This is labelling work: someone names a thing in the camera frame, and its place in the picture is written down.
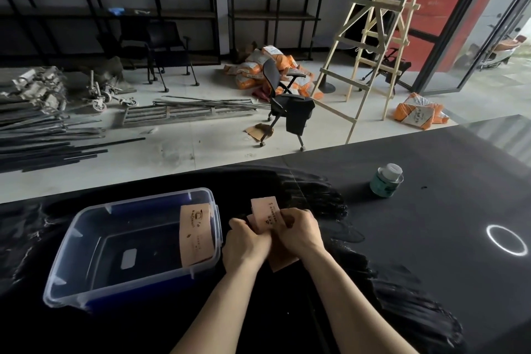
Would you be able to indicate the person's left forearm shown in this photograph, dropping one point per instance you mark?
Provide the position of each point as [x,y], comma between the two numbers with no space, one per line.
[224,308]

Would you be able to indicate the orange sack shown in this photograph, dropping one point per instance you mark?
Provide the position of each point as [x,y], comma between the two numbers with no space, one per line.
[419,111]

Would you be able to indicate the pile of grey metal clamps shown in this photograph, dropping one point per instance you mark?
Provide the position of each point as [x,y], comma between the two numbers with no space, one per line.
[37,88]

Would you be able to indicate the wooden step ladder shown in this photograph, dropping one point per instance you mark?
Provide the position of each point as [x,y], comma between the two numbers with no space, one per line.
[375,5]

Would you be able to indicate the black folding stool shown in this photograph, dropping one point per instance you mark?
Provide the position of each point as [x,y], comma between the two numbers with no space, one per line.
[392,63]

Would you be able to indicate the brown paper cup sleeve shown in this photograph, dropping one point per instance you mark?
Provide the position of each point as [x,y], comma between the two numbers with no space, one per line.
[195,233]
[265,210]

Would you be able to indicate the black metal shelf rack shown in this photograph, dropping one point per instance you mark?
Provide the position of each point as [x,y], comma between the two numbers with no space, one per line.
[273,16]
[124,14]

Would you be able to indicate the black visitor chair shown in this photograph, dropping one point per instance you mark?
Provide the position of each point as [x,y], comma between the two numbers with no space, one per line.
[170,45]

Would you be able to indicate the person's left hand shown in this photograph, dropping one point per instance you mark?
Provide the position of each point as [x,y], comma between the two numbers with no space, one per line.
[244,250]

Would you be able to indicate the green jar with white lid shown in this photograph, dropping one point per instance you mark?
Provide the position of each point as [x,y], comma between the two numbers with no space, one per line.
[385,186]

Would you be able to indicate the person's right hand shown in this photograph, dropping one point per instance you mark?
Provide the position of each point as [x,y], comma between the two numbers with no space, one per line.
[303,235]

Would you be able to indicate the black framed glass door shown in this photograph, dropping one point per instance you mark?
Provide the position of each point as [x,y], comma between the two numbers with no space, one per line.
[468,34]

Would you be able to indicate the parked scooter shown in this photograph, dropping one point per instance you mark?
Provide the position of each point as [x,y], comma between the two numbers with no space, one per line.
[504,51]

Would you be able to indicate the grey metal frame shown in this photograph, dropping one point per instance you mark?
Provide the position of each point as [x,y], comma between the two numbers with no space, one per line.
[182,111]

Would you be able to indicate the caster wheel set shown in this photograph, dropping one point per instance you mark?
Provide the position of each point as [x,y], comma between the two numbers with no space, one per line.
[99,96]

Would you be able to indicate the black plastic sheet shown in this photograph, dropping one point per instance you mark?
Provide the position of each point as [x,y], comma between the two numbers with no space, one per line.
[323,200]

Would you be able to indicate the clear plastic storage bin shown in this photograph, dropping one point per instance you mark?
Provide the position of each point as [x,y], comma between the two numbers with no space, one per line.
[124,283]

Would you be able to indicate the pile of orange sacks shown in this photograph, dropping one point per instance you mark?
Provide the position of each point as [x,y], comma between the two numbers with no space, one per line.
[249,69]

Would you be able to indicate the person's right fingers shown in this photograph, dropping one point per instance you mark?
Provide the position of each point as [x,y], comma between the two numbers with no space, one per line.
[299,216]

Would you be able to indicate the black office chair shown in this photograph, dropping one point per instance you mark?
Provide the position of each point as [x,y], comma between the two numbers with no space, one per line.
[292,107]

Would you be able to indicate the pile of black metal rods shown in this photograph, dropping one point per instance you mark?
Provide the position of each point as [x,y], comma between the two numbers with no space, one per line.
[37,146]

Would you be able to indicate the person's left fingers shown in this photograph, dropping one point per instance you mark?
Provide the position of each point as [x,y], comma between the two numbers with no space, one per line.
[239,226]

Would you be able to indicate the blue cloth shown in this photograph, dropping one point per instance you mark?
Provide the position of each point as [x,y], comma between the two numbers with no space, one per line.
[117,11]

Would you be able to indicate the person's right forearm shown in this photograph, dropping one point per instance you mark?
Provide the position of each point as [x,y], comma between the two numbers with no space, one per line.
[352,304]

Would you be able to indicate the brown cardboard piece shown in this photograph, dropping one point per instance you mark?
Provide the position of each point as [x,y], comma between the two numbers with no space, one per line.
[258,130]

